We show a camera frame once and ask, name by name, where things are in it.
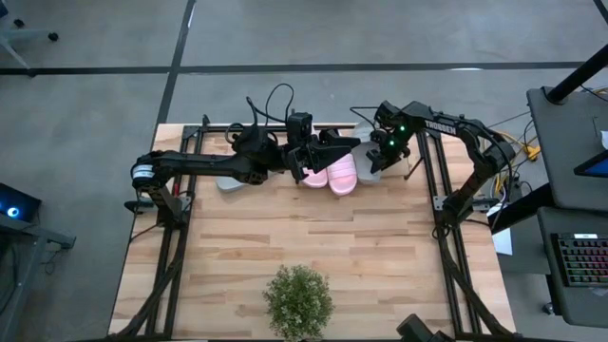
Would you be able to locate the grey chair base with castors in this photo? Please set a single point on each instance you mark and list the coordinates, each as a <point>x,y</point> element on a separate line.
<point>24,33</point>

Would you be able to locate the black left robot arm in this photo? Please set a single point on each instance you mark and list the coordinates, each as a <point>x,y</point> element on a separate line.
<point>204,166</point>

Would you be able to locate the white paper sheet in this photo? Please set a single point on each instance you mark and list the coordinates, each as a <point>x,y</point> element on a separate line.
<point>503,242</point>

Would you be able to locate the pink rubber slide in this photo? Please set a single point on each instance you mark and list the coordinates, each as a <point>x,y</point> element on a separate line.
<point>316,179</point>
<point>342,178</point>

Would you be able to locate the green artificial plant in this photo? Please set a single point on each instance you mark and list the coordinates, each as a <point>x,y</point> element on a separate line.
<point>299,304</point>

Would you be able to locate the black boxy device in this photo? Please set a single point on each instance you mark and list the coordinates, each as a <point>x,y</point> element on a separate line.
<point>420,330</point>

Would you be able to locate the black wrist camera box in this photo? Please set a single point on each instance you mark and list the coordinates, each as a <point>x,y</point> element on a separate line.
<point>300,128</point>
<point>387,111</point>

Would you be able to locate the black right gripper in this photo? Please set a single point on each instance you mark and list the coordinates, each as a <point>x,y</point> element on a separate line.
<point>395,140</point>

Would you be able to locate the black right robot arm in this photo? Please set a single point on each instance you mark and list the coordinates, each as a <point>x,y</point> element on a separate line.
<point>442,126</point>

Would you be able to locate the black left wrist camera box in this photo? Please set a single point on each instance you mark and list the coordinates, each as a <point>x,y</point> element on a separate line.
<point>300,128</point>

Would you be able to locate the black metal rig frame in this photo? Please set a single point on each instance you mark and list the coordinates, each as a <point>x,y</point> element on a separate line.
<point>166,285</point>

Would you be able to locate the grey metal stand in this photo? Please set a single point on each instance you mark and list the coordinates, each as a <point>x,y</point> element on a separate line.
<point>28,237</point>

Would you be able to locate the backlit rainbow keyboard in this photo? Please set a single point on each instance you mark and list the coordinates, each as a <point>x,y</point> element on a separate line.
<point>584,261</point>

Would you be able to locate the grey rubber slide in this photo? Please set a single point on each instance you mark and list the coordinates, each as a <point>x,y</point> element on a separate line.
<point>361,164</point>
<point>230,184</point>

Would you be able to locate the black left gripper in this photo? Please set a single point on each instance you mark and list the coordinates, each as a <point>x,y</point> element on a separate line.
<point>304,164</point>

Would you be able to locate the tablet with blue screen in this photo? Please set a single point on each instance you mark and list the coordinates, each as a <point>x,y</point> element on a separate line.
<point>594,166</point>

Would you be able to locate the black device with blue light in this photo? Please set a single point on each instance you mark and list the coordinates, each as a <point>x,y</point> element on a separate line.
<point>16,202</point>

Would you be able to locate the grey desk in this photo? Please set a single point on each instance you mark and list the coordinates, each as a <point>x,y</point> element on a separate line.
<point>565,152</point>
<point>551,285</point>

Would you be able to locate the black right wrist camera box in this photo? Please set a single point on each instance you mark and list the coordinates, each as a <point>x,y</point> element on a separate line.
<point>387,111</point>

